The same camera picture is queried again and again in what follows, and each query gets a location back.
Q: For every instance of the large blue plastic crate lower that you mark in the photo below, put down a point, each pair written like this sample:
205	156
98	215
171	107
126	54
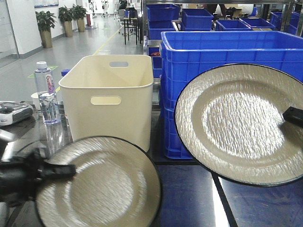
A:
173	147

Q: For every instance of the grey handheld device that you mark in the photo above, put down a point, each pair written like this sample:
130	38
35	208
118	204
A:
11	113

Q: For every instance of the large blue plastic crate upper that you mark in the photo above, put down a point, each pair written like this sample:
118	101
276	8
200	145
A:
188	54

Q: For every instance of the potted plant gold planter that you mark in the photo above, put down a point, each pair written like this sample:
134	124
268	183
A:
79	13
65	16
45	21

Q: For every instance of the clear water bottle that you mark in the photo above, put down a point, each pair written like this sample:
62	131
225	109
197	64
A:
46	93

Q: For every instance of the large blue plastic crate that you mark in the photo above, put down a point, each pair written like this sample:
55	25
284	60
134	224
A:
188	54
173	147

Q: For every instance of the white paper cup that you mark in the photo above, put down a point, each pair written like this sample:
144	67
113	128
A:
36	101

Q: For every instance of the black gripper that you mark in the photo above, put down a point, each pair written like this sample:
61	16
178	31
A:
22	175

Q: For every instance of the blue crate on shelf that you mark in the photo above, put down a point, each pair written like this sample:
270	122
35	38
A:
162	12
196	20

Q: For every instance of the beige plate black rim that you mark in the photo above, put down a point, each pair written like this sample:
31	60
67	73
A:
116	185
230	119

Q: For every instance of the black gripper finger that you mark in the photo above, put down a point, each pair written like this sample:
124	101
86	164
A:
294	116

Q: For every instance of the cream plastic storage bin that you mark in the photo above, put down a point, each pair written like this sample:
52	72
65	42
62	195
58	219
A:
110	95

